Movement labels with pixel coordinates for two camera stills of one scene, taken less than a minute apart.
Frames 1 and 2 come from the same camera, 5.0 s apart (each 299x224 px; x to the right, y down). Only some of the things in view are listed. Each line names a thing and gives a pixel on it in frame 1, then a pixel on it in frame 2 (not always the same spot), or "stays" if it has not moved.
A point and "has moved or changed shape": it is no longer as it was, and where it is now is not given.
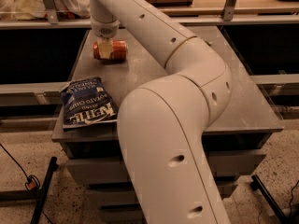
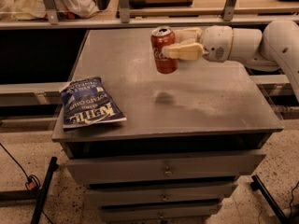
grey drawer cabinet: [236, 141] stays
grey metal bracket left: [51, 10] stays
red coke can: [120, 49] has moved or changed shape
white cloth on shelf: [28, 4] stays
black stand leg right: [257, 185] stays
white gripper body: [105, 29] -> [217, 44]
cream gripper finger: [106, 48] -> [192, 51]
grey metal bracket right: [231, 1] stays
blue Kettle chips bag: [87, 101] stays
